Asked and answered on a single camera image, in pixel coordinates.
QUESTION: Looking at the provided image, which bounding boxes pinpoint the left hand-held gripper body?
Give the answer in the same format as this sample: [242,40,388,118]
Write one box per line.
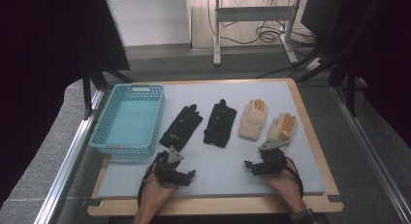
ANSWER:
[153,145,185,187]

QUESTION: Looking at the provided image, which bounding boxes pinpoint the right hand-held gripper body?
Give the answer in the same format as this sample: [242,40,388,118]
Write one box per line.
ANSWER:
[257,138,291,177]

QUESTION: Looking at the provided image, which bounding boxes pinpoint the beige knit glove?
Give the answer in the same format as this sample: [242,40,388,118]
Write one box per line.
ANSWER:
[267,112,299,144]
[237,98,269,142]

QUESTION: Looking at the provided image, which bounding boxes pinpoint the black glove with white mark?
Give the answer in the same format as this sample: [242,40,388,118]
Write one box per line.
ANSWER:
[158,103,205,152]

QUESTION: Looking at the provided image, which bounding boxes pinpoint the turquoise plastic basket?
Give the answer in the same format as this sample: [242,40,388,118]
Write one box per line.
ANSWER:
[88,83,167,157]

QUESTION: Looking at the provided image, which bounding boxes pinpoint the person's right hand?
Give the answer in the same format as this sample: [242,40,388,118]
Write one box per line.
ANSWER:
[263,159,307,214]

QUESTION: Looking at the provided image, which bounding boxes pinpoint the person's left hand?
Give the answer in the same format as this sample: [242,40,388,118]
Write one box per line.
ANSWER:
[140,176,180,216]

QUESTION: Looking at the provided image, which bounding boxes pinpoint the grey foam mat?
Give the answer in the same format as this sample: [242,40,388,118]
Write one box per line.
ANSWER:
[96,80,327,200]

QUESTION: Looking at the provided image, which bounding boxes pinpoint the white power strip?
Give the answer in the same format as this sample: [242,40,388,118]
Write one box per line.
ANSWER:
[304,56,325,72]

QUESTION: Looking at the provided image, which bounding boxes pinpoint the black tripod stand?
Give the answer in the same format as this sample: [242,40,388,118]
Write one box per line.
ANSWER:
[81,59,136,120]

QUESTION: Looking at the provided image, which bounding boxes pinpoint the black metal stand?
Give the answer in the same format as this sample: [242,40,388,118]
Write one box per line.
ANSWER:
[294,0,369,119]

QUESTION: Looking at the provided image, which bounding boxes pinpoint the white panel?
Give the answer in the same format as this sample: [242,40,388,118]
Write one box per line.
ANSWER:
[106,0,192,48]

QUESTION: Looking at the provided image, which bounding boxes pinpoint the black curtain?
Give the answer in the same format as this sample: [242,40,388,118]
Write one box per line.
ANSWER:
[342,0,411,149]
[0,0,132,208]

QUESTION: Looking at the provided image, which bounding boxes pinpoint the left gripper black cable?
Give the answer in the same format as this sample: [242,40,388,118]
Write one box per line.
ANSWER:
[137,151,163,209]

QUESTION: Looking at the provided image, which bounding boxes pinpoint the aluminium rail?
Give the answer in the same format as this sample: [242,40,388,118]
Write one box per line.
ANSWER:
[331,85,411,220]
[33,89,111,224]

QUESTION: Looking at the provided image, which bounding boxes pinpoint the black floor cables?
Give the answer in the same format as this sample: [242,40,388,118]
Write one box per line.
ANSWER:
[206,0,321,80]

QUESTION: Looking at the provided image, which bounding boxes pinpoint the white metal desk frame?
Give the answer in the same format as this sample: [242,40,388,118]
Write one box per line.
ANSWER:
[212,0,300,68]

